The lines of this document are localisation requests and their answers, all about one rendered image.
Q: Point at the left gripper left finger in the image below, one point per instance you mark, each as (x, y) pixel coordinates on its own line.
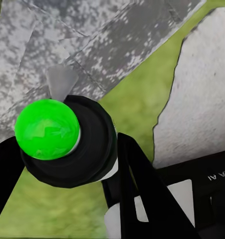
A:
(11, 167)

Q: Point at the insectifuge atomizer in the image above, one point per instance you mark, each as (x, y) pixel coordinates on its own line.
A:
(69, 140)

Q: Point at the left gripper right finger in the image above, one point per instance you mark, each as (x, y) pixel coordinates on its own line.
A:
(166, 219)

